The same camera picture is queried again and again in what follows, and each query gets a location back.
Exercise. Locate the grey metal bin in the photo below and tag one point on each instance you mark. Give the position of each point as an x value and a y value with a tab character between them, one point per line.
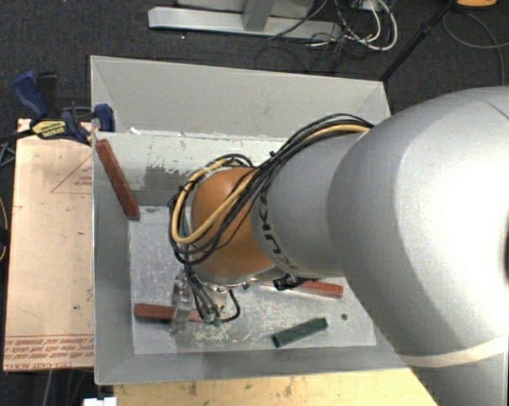
160	244

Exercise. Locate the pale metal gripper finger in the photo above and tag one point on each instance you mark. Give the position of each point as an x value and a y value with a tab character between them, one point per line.
184	293
181	321

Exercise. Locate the red-brown flat block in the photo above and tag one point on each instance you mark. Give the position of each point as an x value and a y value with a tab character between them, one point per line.
324	289
118	179
153	312

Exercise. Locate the dark green flat block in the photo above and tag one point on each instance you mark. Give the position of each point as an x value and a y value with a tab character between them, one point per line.
301	332

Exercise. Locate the brown cardboard board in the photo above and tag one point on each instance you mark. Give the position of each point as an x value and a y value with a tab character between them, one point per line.
50	252

